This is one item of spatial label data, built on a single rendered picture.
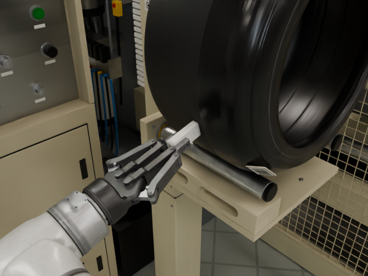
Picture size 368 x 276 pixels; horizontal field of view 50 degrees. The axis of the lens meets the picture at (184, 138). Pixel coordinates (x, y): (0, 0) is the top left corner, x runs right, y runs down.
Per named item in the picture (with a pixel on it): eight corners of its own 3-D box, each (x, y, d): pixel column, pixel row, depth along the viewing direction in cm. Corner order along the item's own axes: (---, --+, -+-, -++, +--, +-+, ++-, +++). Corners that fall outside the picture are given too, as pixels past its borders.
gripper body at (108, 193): (102, 208, 58) (148, 170, 62) (72, 182, 63) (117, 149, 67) (116, 237, 63) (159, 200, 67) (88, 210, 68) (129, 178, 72)
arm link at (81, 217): (39, 200, 60) (70, 177, 63) (61, 234, 66) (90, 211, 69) (69, 231, 54) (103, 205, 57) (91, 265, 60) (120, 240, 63)
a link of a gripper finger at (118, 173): (124, 193, 67) (119, 189, 68) (170, 154, 72) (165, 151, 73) (118, 178, 64) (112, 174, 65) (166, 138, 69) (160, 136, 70)
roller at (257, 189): (154, 132, 102) (165, 119, 103) (161, 142, 105) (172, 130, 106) (263, 196, 80) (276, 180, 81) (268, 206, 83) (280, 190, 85)
